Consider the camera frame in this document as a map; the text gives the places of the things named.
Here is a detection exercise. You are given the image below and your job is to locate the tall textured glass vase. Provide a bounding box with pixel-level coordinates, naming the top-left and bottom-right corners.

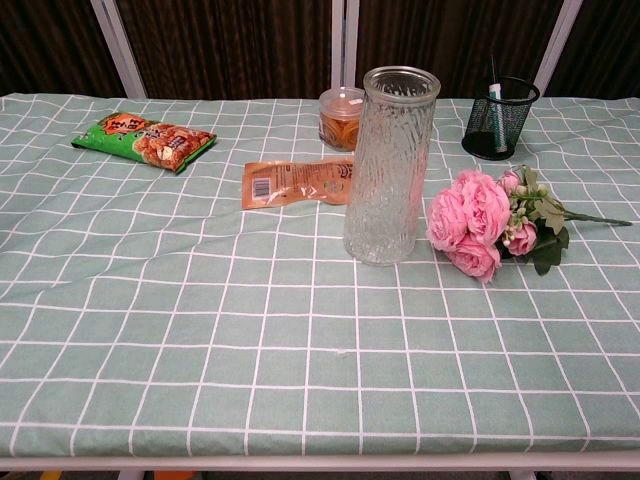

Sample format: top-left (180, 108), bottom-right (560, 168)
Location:
top-left (342, 65), bottom-right (442, 267)

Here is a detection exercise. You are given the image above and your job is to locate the black mesh pen holder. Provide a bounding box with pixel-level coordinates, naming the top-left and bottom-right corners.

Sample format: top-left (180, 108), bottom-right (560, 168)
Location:
top-left (460, 75), bottom-right (542, 162)

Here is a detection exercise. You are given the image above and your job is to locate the orange flat food packet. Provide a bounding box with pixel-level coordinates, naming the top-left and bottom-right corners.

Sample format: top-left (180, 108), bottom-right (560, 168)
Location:
top-left (241, 156), bottom-right (355, 211)

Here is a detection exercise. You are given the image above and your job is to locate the white partition frame post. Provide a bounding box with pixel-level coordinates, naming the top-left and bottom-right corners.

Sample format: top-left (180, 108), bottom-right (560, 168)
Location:
top-left (329, 0), bottom-right (359, 101)
top-left (532, 0), bottom-right (585, 96)
top-left (89, 0), bottom-right (148, 100)

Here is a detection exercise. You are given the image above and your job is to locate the green snack bag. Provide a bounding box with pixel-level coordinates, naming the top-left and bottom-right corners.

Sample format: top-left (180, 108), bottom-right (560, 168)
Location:
top-left (70, 111), bottom-right (218, 175)

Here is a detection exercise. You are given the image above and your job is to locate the green white checked tablecloth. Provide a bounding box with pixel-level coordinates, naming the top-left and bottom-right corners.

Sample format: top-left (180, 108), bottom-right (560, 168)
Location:
top-left (0, 92), bottom-right (640, 458)

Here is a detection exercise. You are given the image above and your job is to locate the white green pen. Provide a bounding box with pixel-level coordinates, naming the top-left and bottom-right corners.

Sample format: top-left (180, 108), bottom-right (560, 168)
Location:
top-left (488, 53), bottom-right (504, 154)

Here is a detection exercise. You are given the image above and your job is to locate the pink artificial flower bouquet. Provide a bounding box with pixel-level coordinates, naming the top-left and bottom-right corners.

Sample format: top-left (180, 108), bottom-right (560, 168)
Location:
top-left (425, 164), bottom-right (634, 285)

